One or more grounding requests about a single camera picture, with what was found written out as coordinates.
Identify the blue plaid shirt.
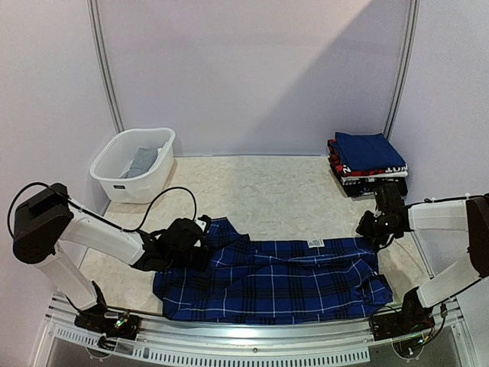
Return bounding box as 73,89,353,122
153,218,393,325

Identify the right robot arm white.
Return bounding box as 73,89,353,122
356,183,488,333

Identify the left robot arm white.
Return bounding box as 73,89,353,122
7,182,212,332

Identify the white plastic laundry basket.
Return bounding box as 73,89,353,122
89,128,176,204

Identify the white folded garment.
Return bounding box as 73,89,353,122
340,170,408,183

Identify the red black folded garment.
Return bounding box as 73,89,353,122
327,139,407,177

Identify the grey folded garment in basket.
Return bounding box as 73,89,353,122
120,148,162,179

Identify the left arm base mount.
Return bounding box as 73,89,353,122
74,304,141,351

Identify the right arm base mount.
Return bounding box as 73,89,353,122
369,287,448,359

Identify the aluminium front rail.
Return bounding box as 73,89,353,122
32,295,477,366

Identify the right wall aluminium profile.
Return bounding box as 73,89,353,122
383,0,419,141

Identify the wall aluminium profile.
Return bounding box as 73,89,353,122
87,0,125,133
383,0,419,141

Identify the left wall aluminium profile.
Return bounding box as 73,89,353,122
87,0,125,133

